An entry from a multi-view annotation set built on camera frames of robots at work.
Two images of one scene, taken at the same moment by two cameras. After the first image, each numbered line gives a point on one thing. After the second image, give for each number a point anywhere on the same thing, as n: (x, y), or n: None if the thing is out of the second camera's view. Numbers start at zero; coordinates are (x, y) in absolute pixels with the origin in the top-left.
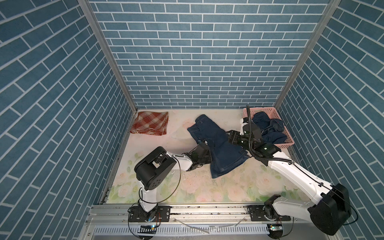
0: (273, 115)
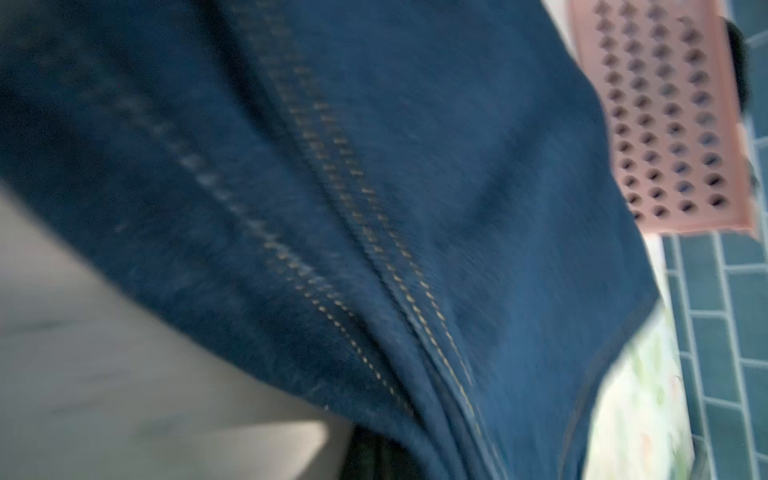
0: (675, 101)
